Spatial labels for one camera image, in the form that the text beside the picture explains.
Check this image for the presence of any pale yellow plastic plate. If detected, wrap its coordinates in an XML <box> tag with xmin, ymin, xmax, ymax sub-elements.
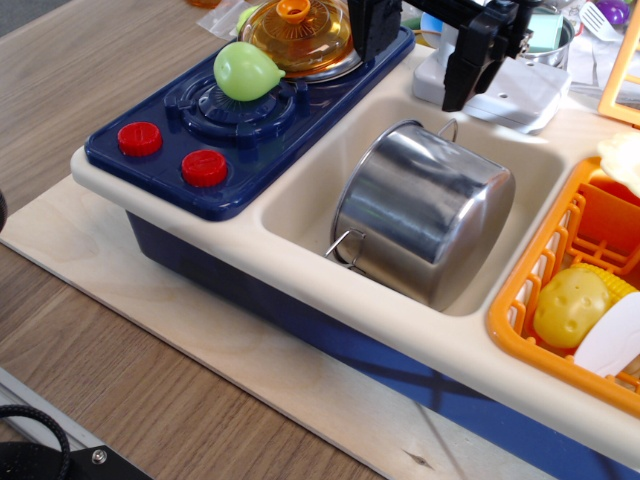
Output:
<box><xmin>597</xmin><ymin>131</ymin><xmax>640</xmax><ymax>197</ymax></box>

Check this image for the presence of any black cable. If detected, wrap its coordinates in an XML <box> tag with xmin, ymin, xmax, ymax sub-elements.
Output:
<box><xmin>0</xmin><ymin>404</ymin><xmax>72</xmax><ymax>480</ymax></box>

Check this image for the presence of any light plywood board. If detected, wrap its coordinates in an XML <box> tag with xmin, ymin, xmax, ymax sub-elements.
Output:
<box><xmin>1</xmin><ymin>178</ymin><xmax>542</xmax><ymax>479</ymax></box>

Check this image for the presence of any green plastic pear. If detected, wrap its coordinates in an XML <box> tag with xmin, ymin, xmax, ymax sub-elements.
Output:
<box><xmin>213</xmin><ymin>42</ymin><xmax>286</xmax><ymax>102</ymax></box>

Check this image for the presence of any cream and blue toy sink unit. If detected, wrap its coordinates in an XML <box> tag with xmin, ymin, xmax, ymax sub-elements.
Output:
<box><xmin>71</xmin><ymin>46</ymin><xmax>639</xmax><ymax>479</ymax></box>

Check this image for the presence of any black bracket with screw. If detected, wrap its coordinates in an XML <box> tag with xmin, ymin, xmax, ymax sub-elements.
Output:
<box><xmin>1</xmin><ymin>442</ymin><xmax>150</xmax><ymax>480</ymax></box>

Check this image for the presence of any amber glass pot lid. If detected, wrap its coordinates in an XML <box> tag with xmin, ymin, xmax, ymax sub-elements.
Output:
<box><xmin>238</xmin><ymin>0</ymin><xmax>362</xmax><ymax>82</ymax></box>

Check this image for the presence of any yellow plastic corn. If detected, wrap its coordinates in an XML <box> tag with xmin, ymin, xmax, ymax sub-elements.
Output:
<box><xmin>572</xmin><ymin>263</ymin><xmax>639</xmax><ymax>305</ymax></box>

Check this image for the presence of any white plastic spatula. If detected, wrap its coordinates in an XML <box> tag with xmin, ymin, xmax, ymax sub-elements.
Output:
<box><xmin>579</xmin><ymin>1</ymin><xmax>623</xmax><ymax>42</ymax></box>

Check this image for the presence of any purple plastic eggplant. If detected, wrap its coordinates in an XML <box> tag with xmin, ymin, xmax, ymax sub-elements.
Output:
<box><xmin>595</xmin><ymin>0</ymin><xmax>631</xmax><ymax>26</ymax></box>

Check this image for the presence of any yellow plastic potato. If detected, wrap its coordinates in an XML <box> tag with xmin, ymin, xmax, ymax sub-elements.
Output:
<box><xmin>533</xmin><ymin>268</ymin><xmax>611</xmax><ymax>349</ymax></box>

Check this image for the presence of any orange rack frame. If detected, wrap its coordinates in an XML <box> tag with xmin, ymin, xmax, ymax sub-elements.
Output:
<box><xmin>598</xmin><ymin>5</ymin><xmax>639</xmax><ymax>129</ymax></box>

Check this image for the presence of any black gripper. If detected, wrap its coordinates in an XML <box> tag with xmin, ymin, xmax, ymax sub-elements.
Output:
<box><xmin>347</xmin><ymin>0</ymin><xmax>542</xmax><ymax>112</ymax></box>

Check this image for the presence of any white faucet base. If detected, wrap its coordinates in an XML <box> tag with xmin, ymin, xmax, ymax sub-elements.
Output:
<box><xmin>413</xmin><ymin>22</ymin><xmax>574</xmax><ymax>135</ymax></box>

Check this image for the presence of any steel bowl with teal sponge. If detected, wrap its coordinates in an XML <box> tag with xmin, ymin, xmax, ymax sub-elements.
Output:
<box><xmin>523</xmin><ymin>7</ymin><xmax>575</xmax><ymax>70</ymax></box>

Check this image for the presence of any blue toy stove top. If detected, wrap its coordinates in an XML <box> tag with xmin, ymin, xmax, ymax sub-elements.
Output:
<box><xmin>84</xmin><ymin>28</ymin><xmax>415</xmax><ymax>221</ymax></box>

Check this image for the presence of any white plastic utensil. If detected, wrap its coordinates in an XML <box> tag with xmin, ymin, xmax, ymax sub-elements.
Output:
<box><xmin>574</xmin><ymin>292</ymin><xmax>639</xmax><ymax>377</ymax></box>

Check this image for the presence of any stainless steel pot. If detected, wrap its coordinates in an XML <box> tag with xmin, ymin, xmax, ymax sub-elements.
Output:
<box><xmin>326</xmin><ymin>120</ymin><xmax>516</xmax><ymax>311</ymax></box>

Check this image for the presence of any red stove knob right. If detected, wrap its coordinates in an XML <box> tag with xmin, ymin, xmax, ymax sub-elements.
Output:
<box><xmin>181</xmin><ymin>150</ymin><xmax>228</xmax><ymax>188</ymax></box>

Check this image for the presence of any orange dish rack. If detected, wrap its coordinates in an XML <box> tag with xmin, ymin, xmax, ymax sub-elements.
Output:
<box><xmin>488</xmin><ymin>157</ymin><xmax>639</xmax><ymax>416</ymax></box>

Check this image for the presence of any clear plastic bag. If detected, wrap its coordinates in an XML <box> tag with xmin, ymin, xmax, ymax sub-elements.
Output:
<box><xmin>196</xmin><ymin>0</ymin><xmax>259</xmax><ymax>40</ymax></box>

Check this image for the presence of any red stove knob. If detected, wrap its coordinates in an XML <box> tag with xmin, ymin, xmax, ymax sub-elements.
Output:
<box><xmin>117</xmin><ymin>121</ymin><xmax>163</xmax><ymax>157</ymax></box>
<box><xmin>181</xmin><ymin>150</ymin><xmax>228</xmax><ymax>188</ymax></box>

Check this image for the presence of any red stove knob left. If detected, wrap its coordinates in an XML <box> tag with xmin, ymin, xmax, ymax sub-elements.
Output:
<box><xmin>117</xmin><ymin>121</ymin><xmax>163</xmax><ymax>157</ymax></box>

